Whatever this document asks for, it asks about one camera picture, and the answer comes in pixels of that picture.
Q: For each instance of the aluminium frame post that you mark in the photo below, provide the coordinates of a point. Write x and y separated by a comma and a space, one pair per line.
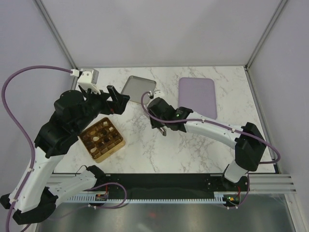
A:
270, 26
55, 33

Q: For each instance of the lilac plastic tray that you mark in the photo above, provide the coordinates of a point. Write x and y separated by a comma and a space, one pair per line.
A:
199, 95

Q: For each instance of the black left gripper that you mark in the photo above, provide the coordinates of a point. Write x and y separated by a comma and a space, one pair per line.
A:
117, 106

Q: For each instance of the silver tin lid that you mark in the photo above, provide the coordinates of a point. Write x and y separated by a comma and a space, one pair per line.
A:
136, 86

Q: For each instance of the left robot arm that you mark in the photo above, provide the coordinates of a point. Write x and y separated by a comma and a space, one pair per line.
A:
32, 201

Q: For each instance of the left aluminium frame post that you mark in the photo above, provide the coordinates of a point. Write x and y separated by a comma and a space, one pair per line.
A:
55, 33

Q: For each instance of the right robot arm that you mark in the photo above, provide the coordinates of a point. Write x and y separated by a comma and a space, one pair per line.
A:
246, 141

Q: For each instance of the metal tongs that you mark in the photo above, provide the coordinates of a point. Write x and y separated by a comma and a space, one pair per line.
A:
163, 131

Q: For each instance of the white slotted cable duct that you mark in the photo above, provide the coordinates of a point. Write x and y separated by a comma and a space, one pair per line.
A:
95, 198

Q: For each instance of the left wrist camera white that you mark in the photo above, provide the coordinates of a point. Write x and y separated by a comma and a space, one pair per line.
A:
88, 80

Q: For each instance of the right aluminium frame post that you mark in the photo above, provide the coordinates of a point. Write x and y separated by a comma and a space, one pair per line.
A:
270, 26

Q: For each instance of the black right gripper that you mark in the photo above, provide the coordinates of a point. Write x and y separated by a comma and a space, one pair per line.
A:
155, 124

